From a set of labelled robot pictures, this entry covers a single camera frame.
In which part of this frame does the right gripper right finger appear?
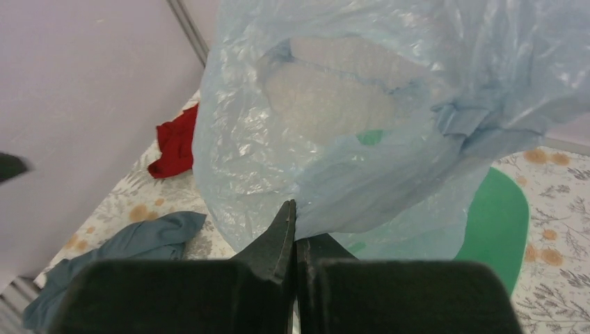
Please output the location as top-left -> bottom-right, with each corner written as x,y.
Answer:
296,234 -> 521,333

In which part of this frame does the light blue plastic trash bag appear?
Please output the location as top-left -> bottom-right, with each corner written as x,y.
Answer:
193,1 -> 589,260

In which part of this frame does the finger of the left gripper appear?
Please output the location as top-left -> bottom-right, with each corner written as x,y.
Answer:
0,152 -> 30,183

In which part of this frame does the left aluminium corner post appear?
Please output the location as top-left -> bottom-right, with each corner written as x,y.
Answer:
167,0 -> 209,67

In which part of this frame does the red cloth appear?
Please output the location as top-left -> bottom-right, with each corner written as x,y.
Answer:
147,104 -> 198,179

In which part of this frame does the blue-grey cloth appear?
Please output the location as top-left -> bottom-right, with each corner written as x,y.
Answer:
22,212 -> 207,331

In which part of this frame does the floral patterned table mat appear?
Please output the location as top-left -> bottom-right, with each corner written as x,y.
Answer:
52,144 -> 589,333

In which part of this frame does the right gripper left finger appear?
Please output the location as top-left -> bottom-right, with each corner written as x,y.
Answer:
49,200 -> 296,333

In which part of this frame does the green plastic trash bin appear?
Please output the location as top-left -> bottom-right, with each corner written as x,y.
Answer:
336,130 -> 529,291

